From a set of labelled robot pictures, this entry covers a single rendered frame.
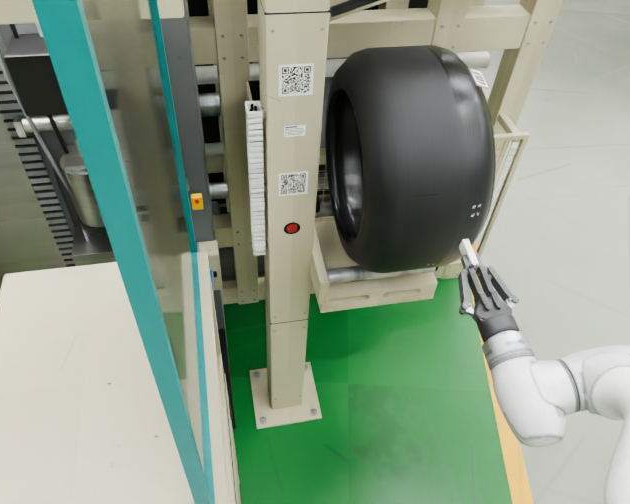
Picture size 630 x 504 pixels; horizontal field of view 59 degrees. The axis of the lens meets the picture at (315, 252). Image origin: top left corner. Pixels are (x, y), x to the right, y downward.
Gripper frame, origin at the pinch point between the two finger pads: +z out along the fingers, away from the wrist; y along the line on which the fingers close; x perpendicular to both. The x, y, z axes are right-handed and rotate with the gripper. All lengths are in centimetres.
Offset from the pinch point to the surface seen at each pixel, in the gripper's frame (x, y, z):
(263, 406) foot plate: 127, 44, 15
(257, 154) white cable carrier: -2, 43, 34
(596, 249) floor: 138, -147, 77
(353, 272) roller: 36.0, 16.7, 20.4
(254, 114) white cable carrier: -13, 43, 35
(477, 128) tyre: -14.3, -6.2, 24.3
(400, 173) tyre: -8.8, 12.7, 17.8
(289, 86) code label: -20, 35, 35
